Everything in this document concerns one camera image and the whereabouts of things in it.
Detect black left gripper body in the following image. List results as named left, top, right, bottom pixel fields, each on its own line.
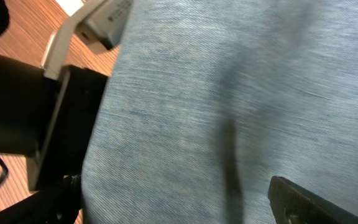
left=0, top=55, right=108, bottom=191

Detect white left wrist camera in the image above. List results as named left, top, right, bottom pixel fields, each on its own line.
left=42, top=0, right=134, bottom=80

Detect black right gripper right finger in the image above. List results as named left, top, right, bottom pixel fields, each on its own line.
left=268, top=176, right=358, bottom=224

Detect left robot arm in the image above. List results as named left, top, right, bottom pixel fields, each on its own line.
left=0, top=1, right=108, bottom=191

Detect light blue denim jeans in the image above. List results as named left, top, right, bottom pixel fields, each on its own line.
left=82, top=0, right=358, bottom=223

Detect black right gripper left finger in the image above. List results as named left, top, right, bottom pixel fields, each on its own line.
left=0, top=175, right=81, bottom=224

